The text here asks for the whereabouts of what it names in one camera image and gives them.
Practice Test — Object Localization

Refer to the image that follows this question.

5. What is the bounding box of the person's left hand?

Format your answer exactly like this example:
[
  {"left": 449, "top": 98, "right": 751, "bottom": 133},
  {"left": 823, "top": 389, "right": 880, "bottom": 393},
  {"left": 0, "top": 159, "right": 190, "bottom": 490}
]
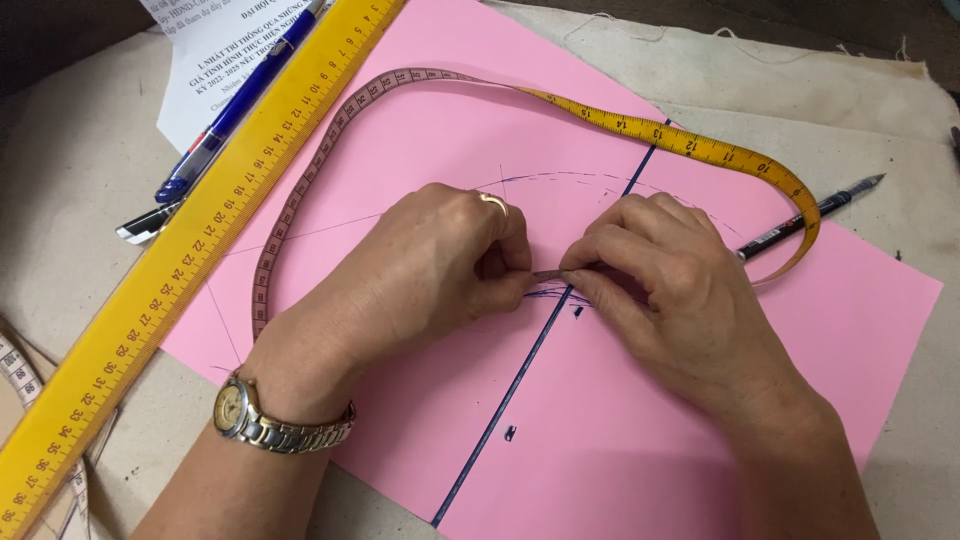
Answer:
[{"left": 243, "top": 182, "right": 538, "bottom": 425}]

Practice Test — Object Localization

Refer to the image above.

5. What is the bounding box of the person's right hand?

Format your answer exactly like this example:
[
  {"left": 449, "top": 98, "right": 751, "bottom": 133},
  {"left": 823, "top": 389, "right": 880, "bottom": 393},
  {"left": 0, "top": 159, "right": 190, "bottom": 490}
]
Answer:
[{"left": 558, "top": 190, "right": 817, "bottom": 425}]

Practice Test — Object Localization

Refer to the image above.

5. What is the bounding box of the pink and yellow measuring tape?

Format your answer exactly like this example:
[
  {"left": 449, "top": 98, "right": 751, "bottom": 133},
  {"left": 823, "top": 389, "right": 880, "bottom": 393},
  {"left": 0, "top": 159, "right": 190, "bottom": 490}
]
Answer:
[{"left": 251, "top": 67, "right": 822, "bottom": 342}]

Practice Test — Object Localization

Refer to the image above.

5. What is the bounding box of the pink paper sheet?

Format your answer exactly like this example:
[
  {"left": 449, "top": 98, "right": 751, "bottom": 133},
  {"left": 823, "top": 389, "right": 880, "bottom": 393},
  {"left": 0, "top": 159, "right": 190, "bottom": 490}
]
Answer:
[{"left": 159, "top": 0, "right": 945, "bottom": 540}]

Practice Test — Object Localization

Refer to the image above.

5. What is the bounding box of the black pen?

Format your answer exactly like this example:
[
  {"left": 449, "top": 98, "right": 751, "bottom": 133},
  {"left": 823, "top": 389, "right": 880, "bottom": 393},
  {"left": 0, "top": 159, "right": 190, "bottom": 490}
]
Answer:
[{"left": 735, "top": 173, "right": 888, "bottom": 262}]

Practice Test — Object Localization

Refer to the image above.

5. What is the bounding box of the long yellow ruler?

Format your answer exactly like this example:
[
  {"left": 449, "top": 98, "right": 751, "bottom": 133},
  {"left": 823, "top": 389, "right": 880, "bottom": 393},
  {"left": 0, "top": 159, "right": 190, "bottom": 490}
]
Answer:
[{"left": 0, "top": 0, "right": 410, "bottom": 540}]

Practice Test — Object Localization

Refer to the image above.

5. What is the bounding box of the gold and silver wristwatch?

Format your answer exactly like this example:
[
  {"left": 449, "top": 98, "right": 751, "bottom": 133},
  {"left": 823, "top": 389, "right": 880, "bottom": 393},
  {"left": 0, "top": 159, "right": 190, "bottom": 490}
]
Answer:
[{"left": 212, "top": 372, "right": 358, "bottom": 456}]

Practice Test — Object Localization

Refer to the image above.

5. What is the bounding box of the blue ballpoint pen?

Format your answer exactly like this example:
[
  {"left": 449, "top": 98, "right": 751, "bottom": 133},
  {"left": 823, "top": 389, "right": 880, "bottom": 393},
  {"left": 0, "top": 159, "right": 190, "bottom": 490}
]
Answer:
[{"left": 153, "top": 0, "right": 328, "bottom": 205}]

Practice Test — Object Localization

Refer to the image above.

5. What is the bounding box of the beige cloth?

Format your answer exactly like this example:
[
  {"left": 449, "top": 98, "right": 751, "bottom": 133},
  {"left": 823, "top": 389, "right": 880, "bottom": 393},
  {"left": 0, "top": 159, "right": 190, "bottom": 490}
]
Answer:
[{"left": 0, "top": 0, "right": 960, "bottom": 540}]

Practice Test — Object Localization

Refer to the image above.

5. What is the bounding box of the white printed paper sheet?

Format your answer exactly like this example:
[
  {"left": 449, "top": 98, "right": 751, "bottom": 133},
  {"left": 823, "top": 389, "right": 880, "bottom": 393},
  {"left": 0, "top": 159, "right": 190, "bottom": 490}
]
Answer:
[{"left": 138, "top": 0, "right": 335, "bottom": 155}]

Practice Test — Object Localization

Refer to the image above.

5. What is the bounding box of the white measuring tape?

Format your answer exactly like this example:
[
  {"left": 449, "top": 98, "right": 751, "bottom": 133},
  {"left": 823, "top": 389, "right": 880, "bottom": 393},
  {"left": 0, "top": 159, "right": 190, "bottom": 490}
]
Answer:
[{"left": 0, "top": 333, "right": 119, "bottom": 540}]

